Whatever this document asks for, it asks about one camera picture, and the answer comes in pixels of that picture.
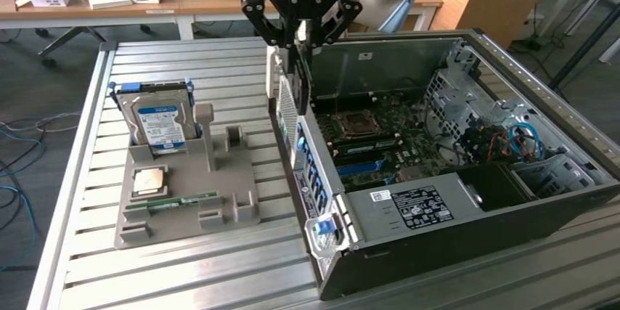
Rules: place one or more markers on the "green motherboard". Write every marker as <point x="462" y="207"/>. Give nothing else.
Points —
<point x="417" y="143"/>

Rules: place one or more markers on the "dark green RAM stick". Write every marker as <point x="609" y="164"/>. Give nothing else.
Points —
<point x="369" y="147"/>

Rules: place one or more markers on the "grey power supply unit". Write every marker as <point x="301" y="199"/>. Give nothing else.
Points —
<point x="378" y="215"/>

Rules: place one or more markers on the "green graphics card black cooler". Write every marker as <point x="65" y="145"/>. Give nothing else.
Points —
<point x="297" y="81"/>

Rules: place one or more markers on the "perforated metal drive cage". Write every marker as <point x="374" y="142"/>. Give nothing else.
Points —
<point x="451" y="106"/>

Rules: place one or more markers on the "open black PC case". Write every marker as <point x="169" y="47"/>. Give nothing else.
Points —
<point x="437" y="259"/>

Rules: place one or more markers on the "green RAM stick white label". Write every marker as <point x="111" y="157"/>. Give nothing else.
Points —
<point x="174" y="201"/>

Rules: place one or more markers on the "grey parts rack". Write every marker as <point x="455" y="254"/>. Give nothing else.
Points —
<point x="194" y="186"/>

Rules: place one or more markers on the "blue expansion slot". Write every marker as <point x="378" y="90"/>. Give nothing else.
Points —
<point x="361" y="169"/>

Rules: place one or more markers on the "blue case latch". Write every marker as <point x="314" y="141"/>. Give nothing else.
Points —
<point x="323" y="229"/>

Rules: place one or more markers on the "black metal post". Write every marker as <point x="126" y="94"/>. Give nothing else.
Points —
<point x="586" y="46"/>

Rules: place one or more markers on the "hard disk blue bracket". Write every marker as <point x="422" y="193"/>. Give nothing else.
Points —
<point x="161" y="125"/>

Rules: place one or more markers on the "silver CPU chip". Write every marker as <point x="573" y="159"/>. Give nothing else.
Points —
<point x="150" y="181"/>

